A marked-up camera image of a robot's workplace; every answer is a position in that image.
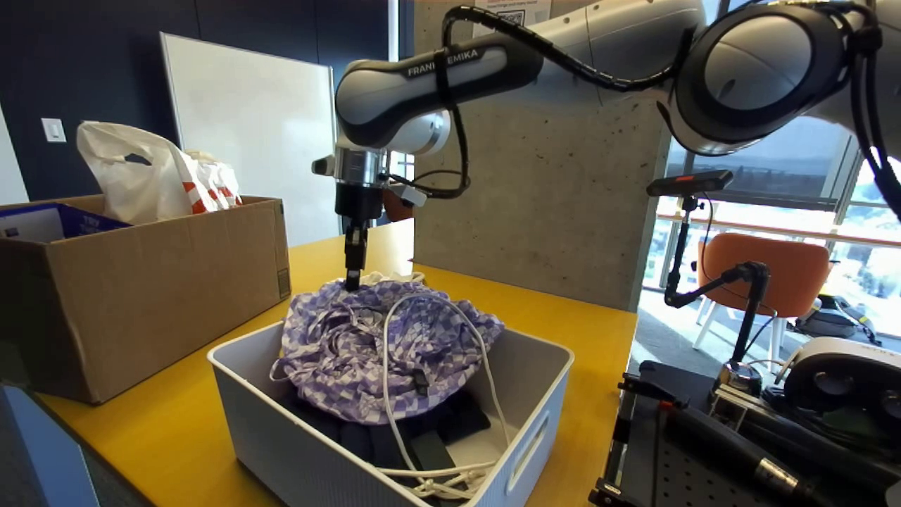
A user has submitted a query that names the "white plastic bag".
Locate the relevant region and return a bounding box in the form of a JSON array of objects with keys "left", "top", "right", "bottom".
[{"left": 73, "top": 117, "right": 246, "bottom": 228}]

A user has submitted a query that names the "white light switch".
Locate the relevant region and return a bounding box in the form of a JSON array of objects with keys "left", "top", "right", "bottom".
[{"left": 40, "top": 114, "right": 70, "bottom": 145}]

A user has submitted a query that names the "white plastic basket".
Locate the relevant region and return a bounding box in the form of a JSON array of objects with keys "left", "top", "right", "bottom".
[{"left": 205, "top": 312, "right": 577, "bottom": 507}]

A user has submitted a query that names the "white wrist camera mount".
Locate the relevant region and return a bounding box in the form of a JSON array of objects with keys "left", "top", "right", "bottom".
[{"left": 309, "top": 152, "right": 432, "bottom": 212}]

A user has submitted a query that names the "blue grey panel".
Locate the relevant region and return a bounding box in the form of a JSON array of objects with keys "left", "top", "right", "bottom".
[{"left": 0, "top": 379, "right": 101, "bottom": 507}]

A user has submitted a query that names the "orange chair with white legs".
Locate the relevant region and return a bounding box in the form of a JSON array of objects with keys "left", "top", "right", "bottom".
[{"left": 694, "top": 231, "right": 834, "bottom": 372}]

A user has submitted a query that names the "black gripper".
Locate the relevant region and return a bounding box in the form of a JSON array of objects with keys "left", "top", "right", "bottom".
[{"left": 336, "top": 179, "right": 384, "bottom": 292}]

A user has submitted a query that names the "navy blue cloth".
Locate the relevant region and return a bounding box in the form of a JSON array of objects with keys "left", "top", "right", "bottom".
[{"left": 290, "top": 389, "right": 495, "bottom": 474}]

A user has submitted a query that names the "brown cardboard box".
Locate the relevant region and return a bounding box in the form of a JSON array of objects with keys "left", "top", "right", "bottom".
[{"left": 0, "top": 192, "right": 294, "bottom": 407}]

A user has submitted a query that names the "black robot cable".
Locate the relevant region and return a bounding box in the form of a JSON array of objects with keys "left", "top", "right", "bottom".
[{"left": 411, "top": 3, "right": 901, "bottom": 224}]

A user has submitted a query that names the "grey concrete pillar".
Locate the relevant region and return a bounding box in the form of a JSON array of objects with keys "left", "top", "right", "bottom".
[{"left": 411, "top": 0, "right": 702, "bottom": 314}]

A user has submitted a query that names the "white wall panel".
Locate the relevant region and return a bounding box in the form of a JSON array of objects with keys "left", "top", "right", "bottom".
[{"left": 0, "top": 105, "right": 32, "bottom": 207}]

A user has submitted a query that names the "orange chair with dark frame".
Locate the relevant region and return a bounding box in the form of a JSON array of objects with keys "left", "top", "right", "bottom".
[{"left": 377, "top": 178, "right": 416, "bottom": 224}]

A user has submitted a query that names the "white cord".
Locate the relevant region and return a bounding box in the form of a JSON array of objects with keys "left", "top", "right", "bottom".
[{"left": 319, "top": 269, "right": 519, "bottom": 502}]

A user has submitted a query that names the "white QR code sign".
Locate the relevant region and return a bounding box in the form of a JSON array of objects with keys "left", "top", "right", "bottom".
[{"left": 481, "top": 0, "right": 559, "bottom": 24}]

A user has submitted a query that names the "black jointed camera stand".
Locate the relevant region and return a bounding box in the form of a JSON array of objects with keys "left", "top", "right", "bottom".
[{"left": 658, "top": 192, "right": 771, "bottom": 372}]

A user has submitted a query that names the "blue item in cardboard box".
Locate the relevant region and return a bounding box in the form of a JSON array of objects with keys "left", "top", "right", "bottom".
[{"left": 0, "top": 203, "right": 129, "bottom": 248}]

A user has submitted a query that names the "black grey handheld tool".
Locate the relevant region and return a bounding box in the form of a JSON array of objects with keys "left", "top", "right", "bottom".
[{"left": 656, "top": 399, "right": 830, "bottom": 507}]

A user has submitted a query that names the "white grey headset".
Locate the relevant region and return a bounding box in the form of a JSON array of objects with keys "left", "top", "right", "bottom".
[{"left": 770, "top": 334, "right": 901, "bottom": 445}]

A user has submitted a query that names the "white board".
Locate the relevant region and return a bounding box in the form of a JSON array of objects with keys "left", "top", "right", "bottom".
[{"left": 157, "top": 31, "right": 346, "bottom": 251}]

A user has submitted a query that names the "orange window railing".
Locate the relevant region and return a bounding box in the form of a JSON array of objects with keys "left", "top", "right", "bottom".
[{"left": 656, "top": 212, "right": 901, "bottom": 251}]

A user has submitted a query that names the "purple white checkered cloth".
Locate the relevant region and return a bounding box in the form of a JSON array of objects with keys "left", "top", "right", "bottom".
[{"left": 267, "top": 275, "right": 506, "bottom": 430}]

